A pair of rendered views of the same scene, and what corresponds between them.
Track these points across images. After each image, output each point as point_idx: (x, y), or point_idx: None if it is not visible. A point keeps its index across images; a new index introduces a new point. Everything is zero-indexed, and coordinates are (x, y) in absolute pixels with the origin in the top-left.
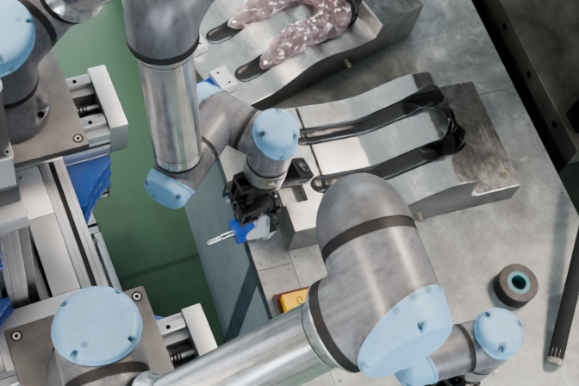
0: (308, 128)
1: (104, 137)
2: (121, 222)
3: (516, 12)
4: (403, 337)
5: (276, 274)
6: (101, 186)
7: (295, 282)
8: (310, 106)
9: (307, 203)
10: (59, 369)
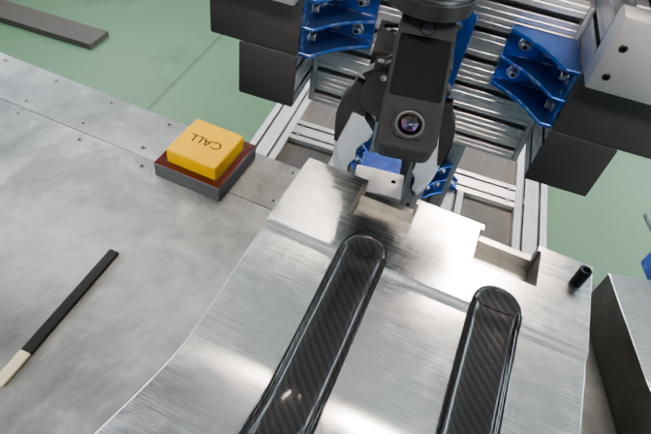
0: (514, 336)
1: (609, 20)
2: None
3: None
4: None
5: (281, 184)
6: (538, 112)
7: (247, 195)
8: (580, 396)
9: (343, 204)
10: None
